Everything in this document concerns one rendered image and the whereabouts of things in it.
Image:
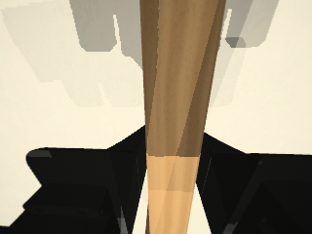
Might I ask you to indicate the wooden post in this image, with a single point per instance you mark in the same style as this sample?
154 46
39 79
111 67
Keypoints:
147 230

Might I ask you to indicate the long wooden rail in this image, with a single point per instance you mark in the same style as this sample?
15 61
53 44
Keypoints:
179 44

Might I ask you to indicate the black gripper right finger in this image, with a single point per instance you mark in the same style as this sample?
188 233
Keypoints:
228 178

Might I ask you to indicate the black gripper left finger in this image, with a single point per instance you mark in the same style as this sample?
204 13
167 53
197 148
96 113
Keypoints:
121 168

